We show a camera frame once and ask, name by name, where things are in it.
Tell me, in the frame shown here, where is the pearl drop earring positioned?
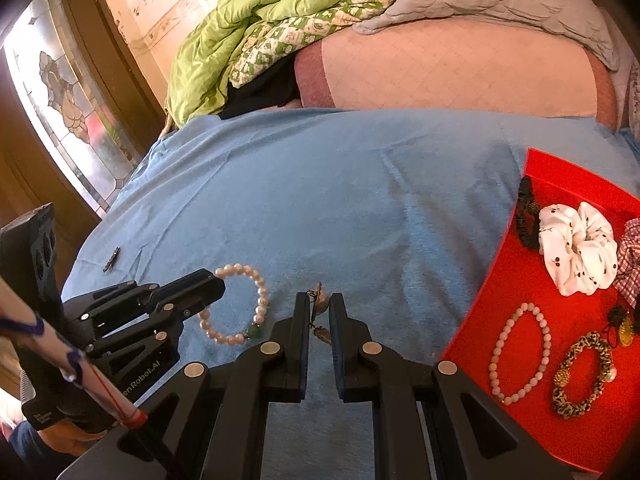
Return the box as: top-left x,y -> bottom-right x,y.
307,283 -> 330,318

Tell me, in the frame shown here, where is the large pearl bracelet green bead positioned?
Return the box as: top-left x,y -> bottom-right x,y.
198,263 -> 270,347

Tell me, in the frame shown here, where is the red tray box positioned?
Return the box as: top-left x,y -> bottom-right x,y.
442,148 -> 639,474

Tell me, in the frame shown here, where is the operator left hand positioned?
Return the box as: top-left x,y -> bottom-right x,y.
34,419 -> 107,457

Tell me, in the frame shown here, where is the leopard print scrunchie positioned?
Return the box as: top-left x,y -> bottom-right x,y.
552,332 -> 617,419

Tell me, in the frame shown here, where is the small dark hair clip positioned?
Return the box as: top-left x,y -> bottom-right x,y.
102,246 -> 120,273

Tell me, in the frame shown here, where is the small white bead bracelet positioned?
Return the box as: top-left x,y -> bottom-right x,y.
488,301 -> 554,406

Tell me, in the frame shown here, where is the blue blanket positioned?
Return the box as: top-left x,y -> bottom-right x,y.
60,107 -> 640,480

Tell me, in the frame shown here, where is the striped floral cushion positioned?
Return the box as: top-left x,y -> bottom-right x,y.
618,58 -> 640,143

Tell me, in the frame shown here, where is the stained glass door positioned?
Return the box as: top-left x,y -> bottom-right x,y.
0,0 -> 166,241

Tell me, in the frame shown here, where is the green quilt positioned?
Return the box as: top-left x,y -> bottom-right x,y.
166,0 -> 395,127

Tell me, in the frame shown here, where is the pink mattress bolster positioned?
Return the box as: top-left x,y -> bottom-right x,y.
295,18 -> 618,129

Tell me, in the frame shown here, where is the black hair tie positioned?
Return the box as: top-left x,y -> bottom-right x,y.
514,174 -> 542,252

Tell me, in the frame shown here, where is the white floral scrunchie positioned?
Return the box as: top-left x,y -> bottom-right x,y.
538,202 -> 618,297

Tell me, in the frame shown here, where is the red plaid scrunchie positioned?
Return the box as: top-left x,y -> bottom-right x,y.
613,218 -> 640,307

